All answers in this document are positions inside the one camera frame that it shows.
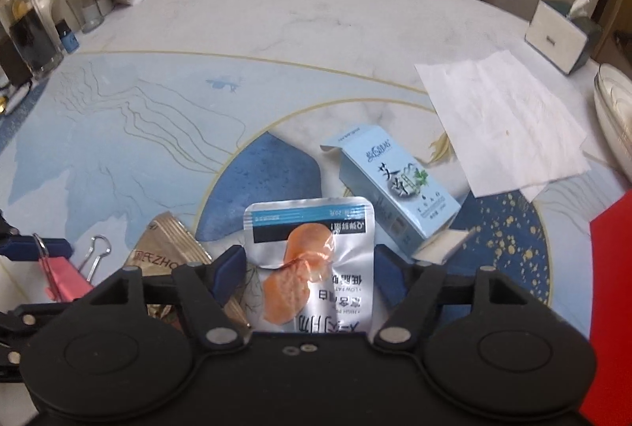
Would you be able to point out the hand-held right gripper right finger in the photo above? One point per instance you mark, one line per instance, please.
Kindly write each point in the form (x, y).
(390, 274)

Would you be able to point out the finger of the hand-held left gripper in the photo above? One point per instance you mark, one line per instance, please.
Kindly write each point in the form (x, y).
(12, 322)
(24, 248)

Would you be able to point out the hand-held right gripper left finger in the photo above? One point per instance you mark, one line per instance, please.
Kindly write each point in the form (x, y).
(229, 273)

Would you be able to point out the pink binder clip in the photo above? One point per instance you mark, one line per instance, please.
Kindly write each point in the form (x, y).
(64, 275)

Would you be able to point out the silver chicken snack packet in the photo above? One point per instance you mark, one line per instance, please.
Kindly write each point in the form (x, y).
(306, 258)

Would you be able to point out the red cardboard box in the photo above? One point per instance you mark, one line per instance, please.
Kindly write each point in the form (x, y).
(612, 307)

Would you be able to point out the white blue patterned desktop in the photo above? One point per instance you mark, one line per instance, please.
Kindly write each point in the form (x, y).
(321, 26)

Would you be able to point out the gold brown snack packet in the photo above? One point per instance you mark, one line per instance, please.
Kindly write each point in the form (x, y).
(163, 248)

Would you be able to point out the light blue carton box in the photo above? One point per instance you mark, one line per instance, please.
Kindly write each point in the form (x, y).
(390, 179)

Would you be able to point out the white paper napkin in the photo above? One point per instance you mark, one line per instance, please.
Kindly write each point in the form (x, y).
(503, 124)

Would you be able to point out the glass bottle with dark tea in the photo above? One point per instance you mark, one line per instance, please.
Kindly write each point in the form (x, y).
(32, 36)

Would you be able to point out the small blue bottle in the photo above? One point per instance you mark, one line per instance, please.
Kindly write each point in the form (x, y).
(69, 39)

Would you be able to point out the small clear glass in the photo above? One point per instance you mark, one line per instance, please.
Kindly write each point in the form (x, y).
(89, 11)

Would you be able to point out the white gold-rimmed plate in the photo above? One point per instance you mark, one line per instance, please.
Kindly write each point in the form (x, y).
(614, 110)

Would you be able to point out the white green tissue box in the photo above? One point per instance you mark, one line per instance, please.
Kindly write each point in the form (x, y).
(555, 36)

